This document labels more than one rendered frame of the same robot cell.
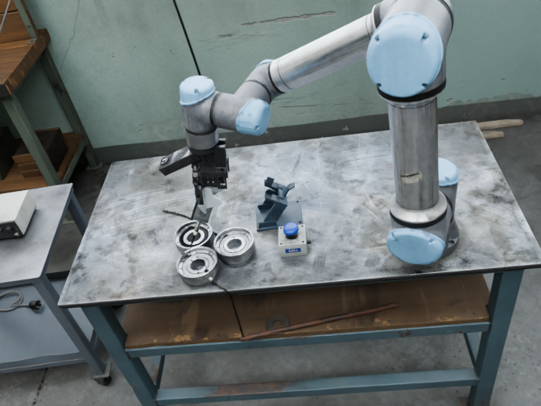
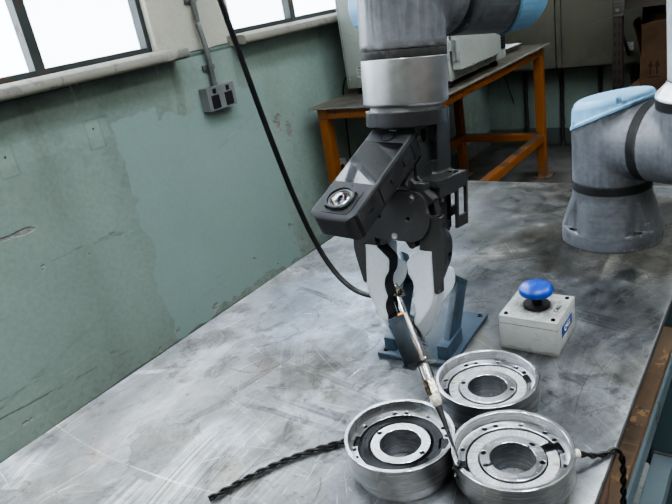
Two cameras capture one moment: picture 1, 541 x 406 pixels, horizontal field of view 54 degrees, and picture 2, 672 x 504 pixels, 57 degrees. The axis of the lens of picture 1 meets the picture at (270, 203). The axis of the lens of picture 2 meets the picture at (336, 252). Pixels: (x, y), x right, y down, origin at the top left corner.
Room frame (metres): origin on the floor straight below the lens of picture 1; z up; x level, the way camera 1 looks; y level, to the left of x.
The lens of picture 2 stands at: (0.81, 0.65, 1.23)
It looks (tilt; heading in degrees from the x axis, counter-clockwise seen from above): 22 degrees down; 300
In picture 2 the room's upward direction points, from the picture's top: 10 degrees counter-clockwise
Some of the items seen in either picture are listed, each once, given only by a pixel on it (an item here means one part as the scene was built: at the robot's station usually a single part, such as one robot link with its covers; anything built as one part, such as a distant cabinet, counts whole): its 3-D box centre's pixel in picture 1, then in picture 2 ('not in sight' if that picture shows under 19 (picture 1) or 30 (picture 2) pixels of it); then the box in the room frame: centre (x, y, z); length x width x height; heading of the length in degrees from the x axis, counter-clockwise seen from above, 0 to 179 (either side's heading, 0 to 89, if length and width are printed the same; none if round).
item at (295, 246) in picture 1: (295, 240); (539, 318); (0.95, -0.04, 0.82); 0.08 x 0.07 x 0.05; 82
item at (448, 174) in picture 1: (430, 189); (616, 134); (0.89, -0.37, 0.97); 0.13 x 0.12 x 0.14; 150
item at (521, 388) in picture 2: (235, 246); (487, 393); (0.98, 0.11, 0.82); 0.08 x 0.08 x 0.02
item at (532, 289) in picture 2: (291, 234); (536, 302); (0.95, -0.04, 0.85); 0.04 x 0.04 x 0.05
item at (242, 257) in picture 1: (234, 246); (487, 392); (0.98, 0.11, 0.82); 0.10 x 0.10 x 0.04
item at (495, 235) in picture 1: (288, 205); (410, 326); (1.13, -0.05, 0.79); 1.20 x 0.60 x 0.02; 82
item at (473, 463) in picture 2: (198, 267); (513, 465); (0.93, 0.21, 0.82); 0.08 x 0.08 x 0.02
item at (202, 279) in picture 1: (198, 267); (513, 465); (0.93, 0.21, 0.82); 0.10 x 0.10 x 0.04
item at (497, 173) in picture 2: not in sight; (450, 146); (1.86, -2.52, 0.39); 1.50 x 0.62 x 0.78; 82
